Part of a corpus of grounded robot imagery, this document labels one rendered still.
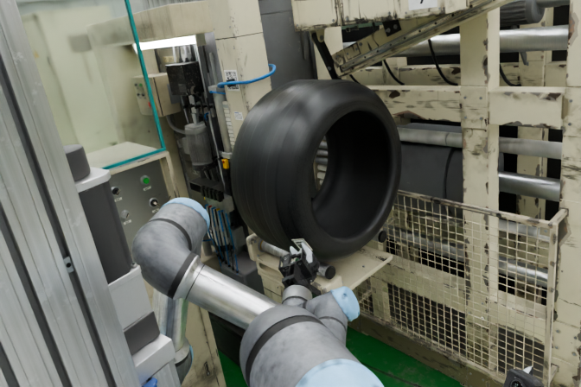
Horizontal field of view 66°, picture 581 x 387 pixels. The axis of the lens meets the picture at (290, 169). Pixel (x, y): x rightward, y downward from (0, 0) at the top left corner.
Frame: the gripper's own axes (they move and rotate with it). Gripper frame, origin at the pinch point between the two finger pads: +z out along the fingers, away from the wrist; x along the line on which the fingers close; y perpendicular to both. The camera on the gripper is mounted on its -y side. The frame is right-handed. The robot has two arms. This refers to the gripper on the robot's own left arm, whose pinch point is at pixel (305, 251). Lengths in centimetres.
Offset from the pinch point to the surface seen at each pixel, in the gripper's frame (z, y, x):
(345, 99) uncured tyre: 23.4, 29.1, -27.7
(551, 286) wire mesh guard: 8, -51, -60
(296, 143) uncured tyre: 8.2, 28.6, -11.9
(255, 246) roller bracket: 27.4, -8.1, 27.2
